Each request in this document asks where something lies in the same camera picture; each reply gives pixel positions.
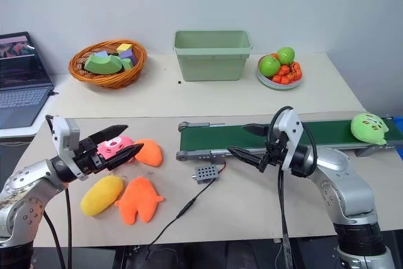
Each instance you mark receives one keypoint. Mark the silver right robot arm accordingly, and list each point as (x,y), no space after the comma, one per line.
(346,187)

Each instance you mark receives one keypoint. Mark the pink plush toy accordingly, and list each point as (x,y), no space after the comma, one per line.
(113,145)

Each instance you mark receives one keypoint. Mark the orange plush toy with legs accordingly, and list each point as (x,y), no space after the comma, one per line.
(138,199)

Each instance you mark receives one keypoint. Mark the yellow plush toy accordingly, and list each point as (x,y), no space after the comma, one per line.
(100,195)

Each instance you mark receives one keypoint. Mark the yellow purple foam cube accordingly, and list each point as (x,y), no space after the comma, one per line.
(127,51)

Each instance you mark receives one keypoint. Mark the green toy apple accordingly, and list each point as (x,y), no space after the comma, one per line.
(269,65)
(286,55)

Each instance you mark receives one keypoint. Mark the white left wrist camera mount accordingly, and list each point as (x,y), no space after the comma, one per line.
(64,133)

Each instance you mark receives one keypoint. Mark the light green plastic bin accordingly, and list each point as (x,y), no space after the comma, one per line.
(211,61)

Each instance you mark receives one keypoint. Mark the small green foam block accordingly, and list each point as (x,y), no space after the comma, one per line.
(127,64)

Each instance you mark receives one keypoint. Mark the grey perforated control box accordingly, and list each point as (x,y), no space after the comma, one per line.
(206,174)

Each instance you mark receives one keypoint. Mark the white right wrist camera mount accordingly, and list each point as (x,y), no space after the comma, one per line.
(292,130)

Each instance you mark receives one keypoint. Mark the pastel fruit plate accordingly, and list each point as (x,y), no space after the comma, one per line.
(283,85)

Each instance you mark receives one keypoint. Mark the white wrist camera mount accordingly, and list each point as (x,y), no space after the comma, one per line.
(64,133)
(292,130)

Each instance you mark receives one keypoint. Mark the orange toy fruit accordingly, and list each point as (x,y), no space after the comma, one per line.
(285,70)
(296,66)
(277,79)
(296,75)
(286,80)

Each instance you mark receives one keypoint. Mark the green foam arch block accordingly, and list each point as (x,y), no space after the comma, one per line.
(102,65)

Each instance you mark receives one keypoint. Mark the blue foam block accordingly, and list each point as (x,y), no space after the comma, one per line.
(102,54)

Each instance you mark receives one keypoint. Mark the open grey laptop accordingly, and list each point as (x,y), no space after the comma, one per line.
(22,92)

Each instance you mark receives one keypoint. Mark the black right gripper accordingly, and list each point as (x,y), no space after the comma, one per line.
(274,152)

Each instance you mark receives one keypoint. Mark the round orange plush toy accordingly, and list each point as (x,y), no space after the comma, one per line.
(151,153)

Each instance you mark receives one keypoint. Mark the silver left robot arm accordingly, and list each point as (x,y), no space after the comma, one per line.
(28,193)

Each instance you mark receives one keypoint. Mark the orange wicker basket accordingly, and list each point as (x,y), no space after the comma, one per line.
(94,80)

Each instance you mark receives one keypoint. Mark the green conveyor belt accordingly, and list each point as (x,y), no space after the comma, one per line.
(220,136)

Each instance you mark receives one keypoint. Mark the light green plush toy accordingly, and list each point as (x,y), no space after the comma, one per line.
(368,127)

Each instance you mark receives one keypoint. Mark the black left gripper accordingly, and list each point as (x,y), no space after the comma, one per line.
(89,158)

